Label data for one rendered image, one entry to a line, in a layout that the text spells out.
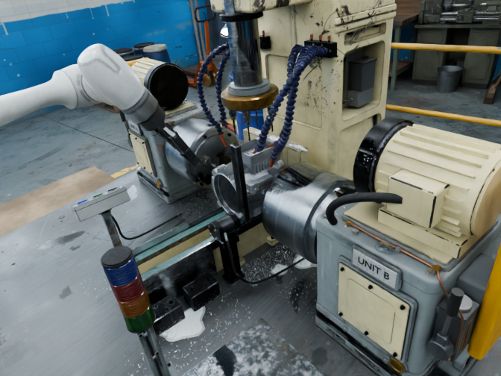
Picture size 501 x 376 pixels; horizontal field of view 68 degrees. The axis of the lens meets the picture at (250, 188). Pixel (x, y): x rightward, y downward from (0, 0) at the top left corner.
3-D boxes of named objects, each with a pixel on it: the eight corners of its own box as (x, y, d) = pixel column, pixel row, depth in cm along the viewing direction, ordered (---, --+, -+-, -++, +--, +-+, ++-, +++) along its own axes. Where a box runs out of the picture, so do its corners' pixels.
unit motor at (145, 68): (171, 136, 194) (151, 51, 172) (204, 154, 171) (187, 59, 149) (124, 152, 181) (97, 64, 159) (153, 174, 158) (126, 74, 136)
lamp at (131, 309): (142, 291, 82) (137, 276, 80) (154, 306, 78) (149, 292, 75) (116, 306, 79) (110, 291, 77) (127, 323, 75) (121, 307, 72)
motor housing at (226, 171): (257, 186, 145) (252, 142, 136) (291, 205, 132) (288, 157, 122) (215, 207, 136) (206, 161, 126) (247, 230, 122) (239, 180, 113)
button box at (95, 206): (126, 199, 131) (120, 185, 130) (131, 200, 125) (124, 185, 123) (77, 220, 122) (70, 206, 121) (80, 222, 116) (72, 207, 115)
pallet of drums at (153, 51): (158, 84, 662) (148, 40, 623) (183, 91, 609) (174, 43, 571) (94, 104, 596) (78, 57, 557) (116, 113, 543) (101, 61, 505)
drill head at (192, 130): (203, 153, 178) (194, 103, 165) (250, 178, 152) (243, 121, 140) (156, 172, 166) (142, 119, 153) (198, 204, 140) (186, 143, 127)
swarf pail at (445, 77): (431, 92, 485) (434, 70, 470) (437, 85, 504) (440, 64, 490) (456, 94, 468) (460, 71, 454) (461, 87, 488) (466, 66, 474)
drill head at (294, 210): (302, 207, 131) (300, 142, 119) (408, 263, 103) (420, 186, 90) (247, 239, 119) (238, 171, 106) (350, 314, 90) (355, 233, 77)
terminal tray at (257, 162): (260, 154, 135) (259, 136, 131) (280, 163, 127) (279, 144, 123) (234, 166, 129) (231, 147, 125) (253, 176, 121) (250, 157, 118)
